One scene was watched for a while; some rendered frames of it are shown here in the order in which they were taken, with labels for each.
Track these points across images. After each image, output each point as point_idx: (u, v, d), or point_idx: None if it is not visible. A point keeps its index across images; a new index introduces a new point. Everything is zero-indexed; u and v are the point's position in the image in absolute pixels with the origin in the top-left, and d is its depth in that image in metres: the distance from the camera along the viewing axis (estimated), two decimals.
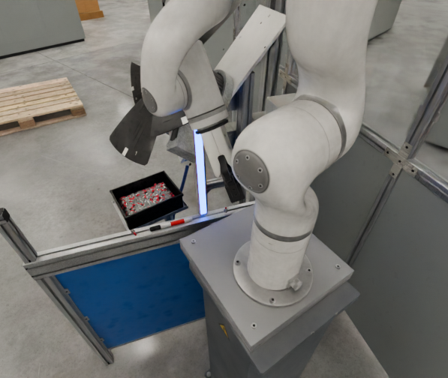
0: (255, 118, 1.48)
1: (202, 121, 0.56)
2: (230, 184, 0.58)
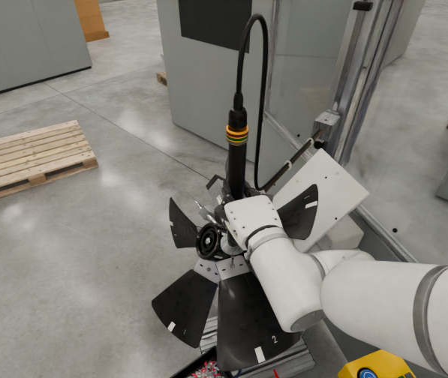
0: None
1: None
2: (255, 193, 0.64)
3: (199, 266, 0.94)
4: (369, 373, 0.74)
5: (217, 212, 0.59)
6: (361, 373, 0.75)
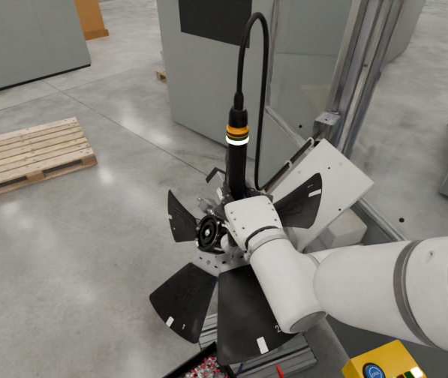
0: None
1: None
2: (255, 193, 0.64)
3: (199, 259, 0.92)
4: (375, 369, 0.71)
5: (217, 212, 0.59)
6: (366, 368, 0.72)
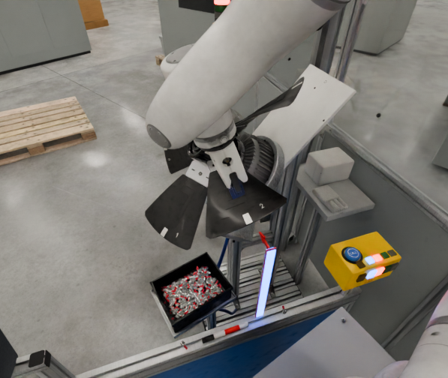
0: None
1: None
2: None
3: (191, 171, 0.97)
4: (353, 250, 0.77)
5: (235, 188, 0.58)
6: (345, 250, 0.77)
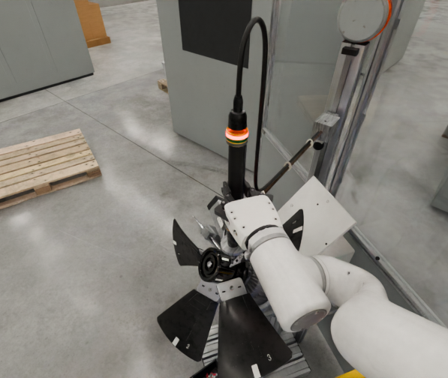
0: None
1: None
2: (255, 193, 0.64)
3: (202, 253, 1.09)
4: None
5: (217, 212, 0.59)
6: None
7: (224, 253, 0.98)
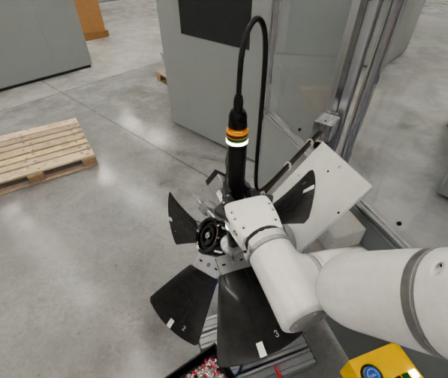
0: None
1: None
2: (255, 193, 0.64)
3: None
4: (373, 370, 0.72)
5: (217, 212, 0.59)
6: (364, 370, 0.73)
7: (224, 223, 0.87)
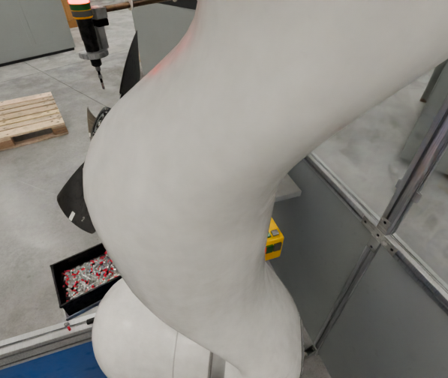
0: None
1: None
2: None
3: None
4: None
5: None
6: None
7: None
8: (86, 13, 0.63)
